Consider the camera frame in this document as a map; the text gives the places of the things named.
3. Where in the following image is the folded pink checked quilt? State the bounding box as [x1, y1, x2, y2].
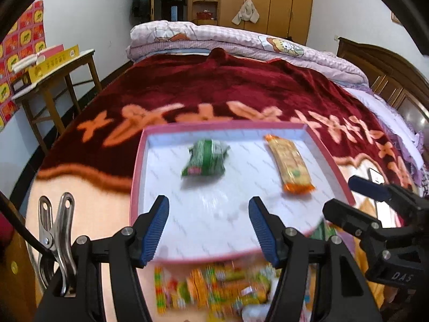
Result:
[127, 20, 369, 88]

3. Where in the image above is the wooden side table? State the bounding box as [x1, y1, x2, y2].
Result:
[12, 49, 103, 155]

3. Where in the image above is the green snack packet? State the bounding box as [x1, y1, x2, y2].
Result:
[181, 138, 231, 179]

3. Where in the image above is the hanging beige towel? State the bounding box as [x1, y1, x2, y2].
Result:
[231, 0, 260, 25]

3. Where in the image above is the metal spring clip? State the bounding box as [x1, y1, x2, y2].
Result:
[38, 192, 77, 297]

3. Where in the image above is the yellow cardboard box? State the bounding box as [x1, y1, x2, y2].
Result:
[28, 45, 80, 84]

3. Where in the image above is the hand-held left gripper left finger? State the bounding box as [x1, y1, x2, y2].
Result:
[35, 195, 170, 322]

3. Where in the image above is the pink cardboard box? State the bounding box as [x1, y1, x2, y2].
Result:
[35, 43, 65, 61]

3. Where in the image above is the dark wooden headboard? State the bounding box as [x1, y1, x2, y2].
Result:
[337, 37, 429, 135]

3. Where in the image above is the black cable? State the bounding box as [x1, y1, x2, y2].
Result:
[0, 191, 54, 262]

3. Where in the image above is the wooden wardrobe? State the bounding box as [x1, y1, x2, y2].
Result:
[218, 0, 315, 46]

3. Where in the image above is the pile of mixed snack packets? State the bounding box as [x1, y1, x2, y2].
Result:
[152, 262, 319, 322]

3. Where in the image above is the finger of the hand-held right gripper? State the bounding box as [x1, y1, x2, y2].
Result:
[348, 175, 429, 216]
[322, 199, 383, 241]

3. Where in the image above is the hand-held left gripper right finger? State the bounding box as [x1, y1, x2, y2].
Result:
[248, 196, 383, 322]

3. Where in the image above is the purple bed sheet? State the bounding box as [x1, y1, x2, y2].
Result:
[349, 87, 427, 173]

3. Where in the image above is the hanging dark coat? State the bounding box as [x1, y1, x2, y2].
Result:
[130, 0, 151, 29]

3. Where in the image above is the orange cracker packet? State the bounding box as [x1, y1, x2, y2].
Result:
[264, 135, 316, 194]

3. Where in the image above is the red and yellow wall poster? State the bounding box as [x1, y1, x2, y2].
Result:
[0, 0, 46, 131]

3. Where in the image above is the pink cardboard tray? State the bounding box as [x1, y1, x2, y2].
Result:
[130, 122, 356, 264]

